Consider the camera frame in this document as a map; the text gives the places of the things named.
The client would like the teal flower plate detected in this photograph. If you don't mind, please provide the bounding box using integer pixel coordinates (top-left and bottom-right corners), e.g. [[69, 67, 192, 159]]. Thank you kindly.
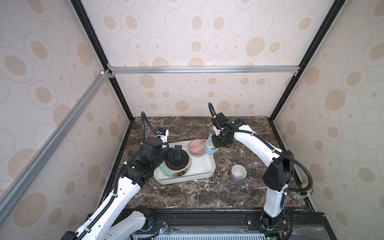
[[160, 161, 192, 178]]

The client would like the light blue mug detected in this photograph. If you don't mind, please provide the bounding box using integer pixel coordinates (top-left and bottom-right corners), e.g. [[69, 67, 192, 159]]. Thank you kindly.
[[205, 134, 219, 155]]

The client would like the orange plate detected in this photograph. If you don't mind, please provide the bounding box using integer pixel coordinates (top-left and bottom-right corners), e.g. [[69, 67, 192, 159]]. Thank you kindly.
[[165, 156, 191, 173]]

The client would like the red patterned bowl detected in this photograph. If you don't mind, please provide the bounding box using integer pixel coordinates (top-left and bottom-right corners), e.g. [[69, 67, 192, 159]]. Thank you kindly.
[[189, 139, 206, 157]]

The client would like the white plastic bin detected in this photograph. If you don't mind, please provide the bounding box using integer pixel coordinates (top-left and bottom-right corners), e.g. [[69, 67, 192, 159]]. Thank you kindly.
[[154, 140, 216, 185]]

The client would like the purple grey mug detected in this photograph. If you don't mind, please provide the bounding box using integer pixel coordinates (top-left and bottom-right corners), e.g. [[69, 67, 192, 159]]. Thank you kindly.
[[230, 163, 247, 184]]

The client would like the black plate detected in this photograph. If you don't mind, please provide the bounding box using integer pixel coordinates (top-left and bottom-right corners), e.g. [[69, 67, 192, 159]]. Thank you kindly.
[[165, 149, 190, 172]]

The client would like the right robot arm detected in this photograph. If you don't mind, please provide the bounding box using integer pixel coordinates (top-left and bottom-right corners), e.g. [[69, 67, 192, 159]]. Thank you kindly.
[[208, 103, 313, 231]]

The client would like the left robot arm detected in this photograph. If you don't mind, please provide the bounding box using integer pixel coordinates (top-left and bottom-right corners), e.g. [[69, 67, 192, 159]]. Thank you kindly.
[[62, 113, 182, 240]]

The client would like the green drink can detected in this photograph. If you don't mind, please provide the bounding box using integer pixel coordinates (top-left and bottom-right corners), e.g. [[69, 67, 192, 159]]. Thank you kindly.
[[291, 183, 313, 201]]

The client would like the horizontal aluminium bar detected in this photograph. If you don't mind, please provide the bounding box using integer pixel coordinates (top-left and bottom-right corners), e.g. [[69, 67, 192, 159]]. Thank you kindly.
[[109, 66, 300, 75]]

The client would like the diagonal aluminium bar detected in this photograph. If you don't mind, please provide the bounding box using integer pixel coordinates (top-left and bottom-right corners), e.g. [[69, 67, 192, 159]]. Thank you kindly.
[[1, 69, 111, 224]]

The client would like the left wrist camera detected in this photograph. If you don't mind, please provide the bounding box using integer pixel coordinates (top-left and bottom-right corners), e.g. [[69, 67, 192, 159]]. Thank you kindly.
[[140, 128, 169, 161]]

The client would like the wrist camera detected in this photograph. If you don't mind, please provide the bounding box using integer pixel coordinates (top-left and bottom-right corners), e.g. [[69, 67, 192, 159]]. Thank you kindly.
[[211, 113, 229, 130], [140, 128, 169, 161]]

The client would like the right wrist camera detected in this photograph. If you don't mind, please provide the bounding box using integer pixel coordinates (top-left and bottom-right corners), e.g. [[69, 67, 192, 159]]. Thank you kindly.
[[211, 113, 229, 130]]

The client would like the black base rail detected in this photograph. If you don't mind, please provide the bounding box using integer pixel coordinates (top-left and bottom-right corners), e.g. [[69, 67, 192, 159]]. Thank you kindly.
[[78, 208, 337, 240]]

